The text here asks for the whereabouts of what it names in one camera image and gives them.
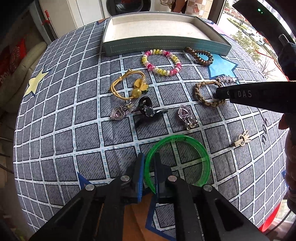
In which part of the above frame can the green translucent bangle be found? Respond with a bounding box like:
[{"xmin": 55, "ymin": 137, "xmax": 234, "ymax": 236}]
[{"xmin": 144, "ymin": 135, "xmax": 211, "ymax": 194}]

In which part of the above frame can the star rhinestone hair clip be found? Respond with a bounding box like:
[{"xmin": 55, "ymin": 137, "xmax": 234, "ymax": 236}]
[{"xmin": 215, "ymin": 75, "xmax": 238, "ymax": 83}]

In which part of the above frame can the heart pendant silver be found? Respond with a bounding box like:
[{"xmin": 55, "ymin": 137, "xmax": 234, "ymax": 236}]
[
  {"xmin": 110, "ymin": 102, "xmax": 134, "ymax": 121},
  {"xmin": 178, "ymin": 104, "xmax": 198, "ymax": 130}
]

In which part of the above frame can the tan braided hair tie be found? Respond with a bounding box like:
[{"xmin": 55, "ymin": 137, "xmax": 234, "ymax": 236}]
[{"xmin": 193, "ymin": 80, "xmax": 226, "ymax": 108}]

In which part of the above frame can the black hair claw clip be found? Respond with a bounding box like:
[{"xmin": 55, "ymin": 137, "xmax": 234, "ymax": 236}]
[{"xmin": 135, "ymin": 96, "xmax": 168, "ymax": 128}]

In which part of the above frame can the brown spiral hair tie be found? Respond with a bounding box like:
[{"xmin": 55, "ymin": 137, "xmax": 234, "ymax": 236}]
[{"xmin": 184, "ymin": 46, "xmax": 214, "ymax": 66}]

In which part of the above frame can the yellow flower hair tie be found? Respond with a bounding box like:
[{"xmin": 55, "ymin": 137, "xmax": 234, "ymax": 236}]
[{"xmin": 110, "ymin": 69, "xmax": 150, "ymax": 101}]

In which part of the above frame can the teal jewelry tray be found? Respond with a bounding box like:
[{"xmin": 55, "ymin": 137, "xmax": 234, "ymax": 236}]
[{"xmin": 102, "ymin": 11, "xmax": 231, "ymax": 56}]

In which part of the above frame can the person's right hand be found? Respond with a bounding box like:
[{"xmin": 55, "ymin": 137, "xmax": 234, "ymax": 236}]
[{"xmin": 278, "ymin": 114, "xmax": 295, "ymax": 213}]

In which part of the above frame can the grey checkered star tablecloth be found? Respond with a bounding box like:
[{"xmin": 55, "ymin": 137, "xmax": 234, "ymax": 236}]
[{"xmin": 13, "ymin": 23, "xmax": 287, "ymax": 232}]

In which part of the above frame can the beige sofa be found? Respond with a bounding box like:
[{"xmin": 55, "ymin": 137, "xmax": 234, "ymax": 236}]
[{"xmin": 1, "ymin": 42, "xmax": 47, "ymax": 113}]

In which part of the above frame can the white washing machine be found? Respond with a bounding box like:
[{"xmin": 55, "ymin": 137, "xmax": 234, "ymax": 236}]
[{"xmin": 101, "ymin": 0, "xmax": 167, "ymax": 18}]

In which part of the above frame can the red cushion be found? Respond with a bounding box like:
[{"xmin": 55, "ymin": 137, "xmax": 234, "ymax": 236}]
[{"xmin": 1, "ymin": 38, "xmax": 27, "ymax": 85}]

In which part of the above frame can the pink yellow beaded bracelet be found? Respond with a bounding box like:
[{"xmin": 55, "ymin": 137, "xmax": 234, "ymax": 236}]
[{"xmin": 141, "ymin": 49, "xmax": 182, "ymax": 76}]

